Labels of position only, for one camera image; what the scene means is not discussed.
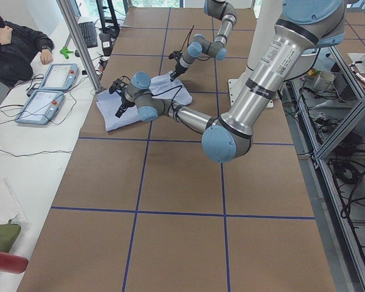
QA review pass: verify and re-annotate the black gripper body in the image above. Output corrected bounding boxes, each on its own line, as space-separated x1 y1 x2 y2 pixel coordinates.
120 96 135 110
173 63 187 77

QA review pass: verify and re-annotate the light blue striped shirt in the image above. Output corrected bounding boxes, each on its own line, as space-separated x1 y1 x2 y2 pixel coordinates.
96 72 192 131

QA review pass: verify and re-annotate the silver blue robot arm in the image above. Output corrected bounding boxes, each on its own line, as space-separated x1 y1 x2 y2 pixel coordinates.
116 1 347 162
169 0 237 82

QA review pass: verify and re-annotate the person's hand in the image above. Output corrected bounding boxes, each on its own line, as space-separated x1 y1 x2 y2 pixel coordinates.
40 49 53 64

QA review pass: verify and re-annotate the upper teach pendant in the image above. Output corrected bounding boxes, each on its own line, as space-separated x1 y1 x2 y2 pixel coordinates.
39 63 78 92

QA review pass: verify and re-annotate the teach pendant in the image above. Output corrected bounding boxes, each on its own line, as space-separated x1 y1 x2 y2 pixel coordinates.
39 63 78 92
15 89 64 125

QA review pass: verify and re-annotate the green plastic tool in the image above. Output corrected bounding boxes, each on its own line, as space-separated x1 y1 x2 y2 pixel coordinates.
60 46 75 59

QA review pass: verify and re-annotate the lower teach pendant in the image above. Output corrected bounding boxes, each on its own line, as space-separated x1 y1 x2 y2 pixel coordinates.
15 89 64 125

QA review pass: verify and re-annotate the black keyboard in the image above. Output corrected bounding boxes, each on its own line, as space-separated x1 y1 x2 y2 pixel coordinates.
78 21 98 48

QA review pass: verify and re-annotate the brown paper table cover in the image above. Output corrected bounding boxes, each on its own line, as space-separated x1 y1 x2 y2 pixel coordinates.
16 6 338 292

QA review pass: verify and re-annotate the person in black jacket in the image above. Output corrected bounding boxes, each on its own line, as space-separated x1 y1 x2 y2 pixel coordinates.
0 16 55 88

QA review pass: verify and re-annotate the clear plastic bag MiNi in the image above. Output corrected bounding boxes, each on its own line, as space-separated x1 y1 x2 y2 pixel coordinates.
0 178 29 241

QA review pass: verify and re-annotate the green folded cloth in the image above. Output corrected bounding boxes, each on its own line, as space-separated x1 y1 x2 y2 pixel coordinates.
0 223 21 253

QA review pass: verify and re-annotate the red bottle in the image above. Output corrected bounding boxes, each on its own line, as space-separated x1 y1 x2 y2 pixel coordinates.
0 251 29 274

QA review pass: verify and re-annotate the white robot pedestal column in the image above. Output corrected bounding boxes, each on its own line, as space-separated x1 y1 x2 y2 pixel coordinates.
228 0 283 105

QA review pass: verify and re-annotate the aluminium frame post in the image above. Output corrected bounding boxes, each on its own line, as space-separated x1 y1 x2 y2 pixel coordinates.
56 0 102 93

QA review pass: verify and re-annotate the black cable on table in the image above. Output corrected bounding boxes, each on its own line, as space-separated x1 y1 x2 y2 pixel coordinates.
0 142 74 158

